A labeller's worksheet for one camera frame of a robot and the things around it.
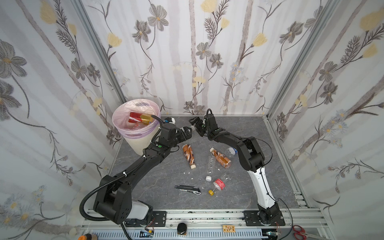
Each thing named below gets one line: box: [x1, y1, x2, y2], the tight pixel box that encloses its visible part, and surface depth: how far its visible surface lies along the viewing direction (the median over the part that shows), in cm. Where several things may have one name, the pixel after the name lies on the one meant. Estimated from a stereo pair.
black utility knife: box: [174, 185, 202, 195], surface depth 86 cm
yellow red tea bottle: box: [128, 112, 154, 125], surface depth 91 cm
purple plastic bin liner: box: [112, 98, 161, 139], surface depth 90 cm
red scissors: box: [293, 225, 308, 240], surface depth 72 cm
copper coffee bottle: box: [182, 144, 197, 170], surface depth 95 cm
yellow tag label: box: [222, 225, 236, 233], surface depth 72 cm
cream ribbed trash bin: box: [112, 109, 161, 156], surface depth 86 cm
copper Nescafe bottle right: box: [209, 147, 232, 169], surface depth 93 cm
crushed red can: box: [213, 178, 226, 191], surface depth 82 cm
